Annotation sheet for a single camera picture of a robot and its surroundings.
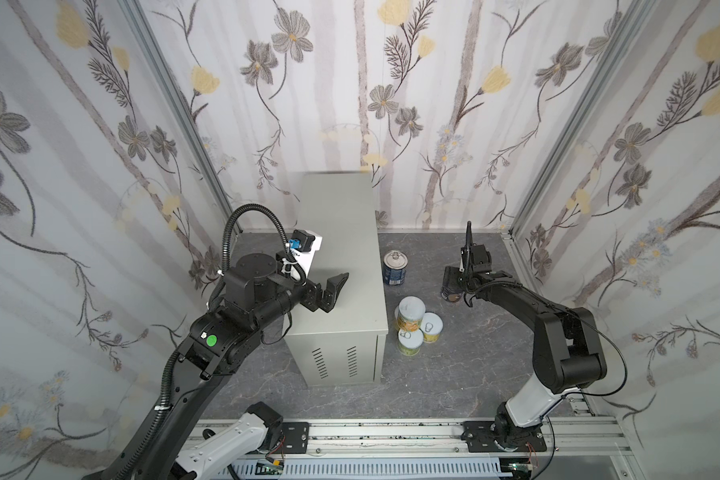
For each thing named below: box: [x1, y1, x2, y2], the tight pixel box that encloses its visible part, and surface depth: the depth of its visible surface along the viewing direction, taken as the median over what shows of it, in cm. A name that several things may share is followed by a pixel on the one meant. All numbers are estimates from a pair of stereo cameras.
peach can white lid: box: [396, 296, 426, 333], surface depth 84 cm
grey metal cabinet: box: [284, 172, 388, 388], surface depth 66 cm
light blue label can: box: [383, 250, 409, 286], surface depth 100 cm
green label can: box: [397, 328, 424, 356], surface depth 88 cm
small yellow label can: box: [420, 311, 444, 344], surface depth 90 cm
